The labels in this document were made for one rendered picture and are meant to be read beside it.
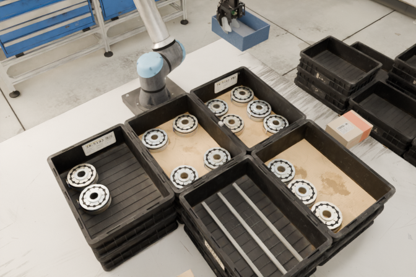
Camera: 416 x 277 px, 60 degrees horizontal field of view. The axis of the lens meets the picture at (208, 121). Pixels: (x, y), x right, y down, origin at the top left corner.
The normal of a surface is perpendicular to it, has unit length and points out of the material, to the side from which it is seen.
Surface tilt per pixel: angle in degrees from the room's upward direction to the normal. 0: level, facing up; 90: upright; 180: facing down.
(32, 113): 0
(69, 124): 0
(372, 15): 0
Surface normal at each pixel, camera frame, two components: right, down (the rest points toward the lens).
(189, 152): -0.01, -0.68
